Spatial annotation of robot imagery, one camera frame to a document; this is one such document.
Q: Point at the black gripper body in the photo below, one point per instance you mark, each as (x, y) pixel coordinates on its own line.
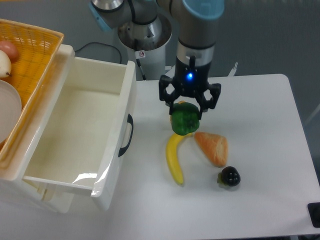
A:
(189, 81)

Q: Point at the orange croissant bread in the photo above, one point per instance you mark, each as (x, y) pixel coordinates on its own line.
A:
(214, 146)

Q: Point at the black device at table edge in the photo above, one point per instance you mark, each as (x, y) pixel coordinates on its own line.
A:
(314, 213)

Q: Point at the white drawer cabinet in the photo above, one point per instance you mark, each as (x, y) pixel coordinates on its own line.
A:
(15, 187)

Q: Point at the orange woven basket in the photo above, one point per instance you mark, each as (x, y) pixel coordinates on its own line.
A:
(37, 47)

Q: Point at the white upper drawer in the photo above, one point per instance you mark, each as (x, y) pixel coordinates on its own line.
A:
(81, 141)

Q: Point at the green bell pepper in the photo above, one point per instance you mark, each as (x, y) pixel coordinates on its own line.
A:
(184, 118)

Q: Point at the yellow banana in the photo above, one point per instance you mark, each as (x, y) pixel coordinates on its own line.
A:
(171, 154)

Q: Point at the yellow bell pepper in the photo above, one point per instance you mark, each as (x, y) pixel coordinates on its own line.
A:
(177, 112)

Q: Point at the black drawer handle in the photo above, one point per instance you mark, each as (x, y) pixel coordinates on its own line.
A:
(128, 135)

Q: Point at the white plate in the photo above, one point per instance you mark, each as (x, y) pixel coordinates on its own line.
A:
(10, 109)

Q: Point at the red apple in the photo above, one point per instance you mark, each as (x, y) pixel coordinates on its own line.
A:
(10, 49)

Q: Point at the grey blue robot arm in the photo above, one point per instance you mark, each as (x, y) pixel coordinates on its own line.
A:
(198, 23)

